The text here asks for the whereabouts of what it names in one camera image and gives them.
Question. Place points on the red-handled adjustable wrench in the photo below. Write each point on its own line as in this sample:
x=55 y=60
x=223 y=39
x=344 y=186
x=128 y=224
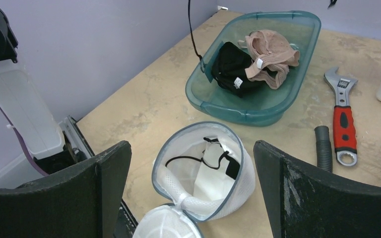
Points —
x=344 y=132

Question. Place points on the white and black bra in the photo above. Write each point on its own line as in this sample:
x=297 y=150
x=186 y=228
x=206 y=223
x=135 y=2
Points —
x=208 y=169

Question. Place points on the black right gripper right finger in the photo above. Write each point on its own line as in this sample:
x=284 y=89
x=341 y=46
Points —
x=304 y=201

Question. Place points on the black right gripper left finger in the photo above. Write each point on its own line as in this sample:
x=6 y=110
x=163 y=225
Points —
x=81 y=201

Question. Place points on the black garment in basin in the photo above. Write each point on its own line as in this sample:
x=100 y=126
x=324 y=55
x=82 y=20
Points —
x=228 y=70

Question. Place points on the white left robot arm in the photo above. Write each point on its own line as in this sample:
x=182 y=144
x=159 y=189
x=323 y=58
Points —
x=48 y=146

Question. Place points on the teal plastic basin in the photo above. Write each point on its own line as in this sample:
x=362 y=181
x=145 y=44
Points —
x=264 y=106

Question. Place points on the beige bra in basin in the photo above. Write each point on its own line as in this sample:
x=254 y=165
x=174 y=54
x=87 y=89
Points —
x=271 y=54

